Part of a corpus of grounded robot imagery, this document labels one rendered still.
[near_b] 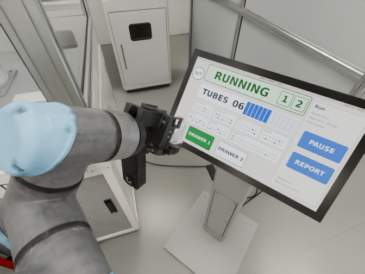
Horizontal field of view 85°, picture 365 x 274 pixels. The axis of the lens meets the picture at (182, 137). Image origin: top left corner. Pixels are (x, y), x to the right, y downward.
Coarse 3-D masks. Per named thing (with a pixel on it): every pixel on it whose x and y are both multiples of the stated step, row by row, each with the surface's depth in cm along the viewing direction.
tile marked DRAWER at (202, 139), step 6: (192, 126) 65; (192, 132) 65; (198, 132) 64; (204, 132) 63; (186, 138) 66; (192, 138) 65; (198, 138) 64; (204, 138) 63; (210, 138) 62; (198, 144) 64; (204, 144) 63; (210, 144) 62
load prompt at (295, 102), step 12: (216, 72) 61; (228, 72) 59; (216, 84) 61; (228, 84) 59; (240, 84) 58; (252, 84) 56; (264, 84) 55; (252, 96) 56; (264, 96) 55; (276, 96) 54; (288, 96) 52; (300, 96) 51; (288, 108) 52; (300, 108) 51
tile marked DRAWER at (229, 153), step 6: (222, 144) 61; (228, 144) 60; (216, 150) 62; (222, 150) 61; (228, 150) 60; (234, 150) 59; (240, 150) 58; (222, 156) 61; (228, 156) 60; (234, 156) 59; (240, 156) 58; (246, 156) 58; (234, 162) 59; (240, 162) 58
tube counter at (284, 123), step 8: (232, 104) 59; (240, 104) 58; (248, 104) 57; (256, 104) 56; (240, 112) 58; (248, 112) 57; (256, 112) 56; (264, 112) 55; (272, 112) 54; (256, 120) 56; (264, 120) 55; (272, 120) 54; (280, 120) 53; (288, 120) 53; (296, 120) 52; (280, 128) 53; (288, 128) 53; (296, 128) 52
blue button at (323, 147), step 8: (304, 136) 51; (312, 136) 50; (320, 136) 50; (304, 144) 51; (312, 144) 50; (320, 144) 50; (328, 144) 49; (336, 144) 48; (312, 152) 50; (320, 152) 50; (328, 152) 49; (336, 152) 48; (344, 152) 47; (336, 160) 48
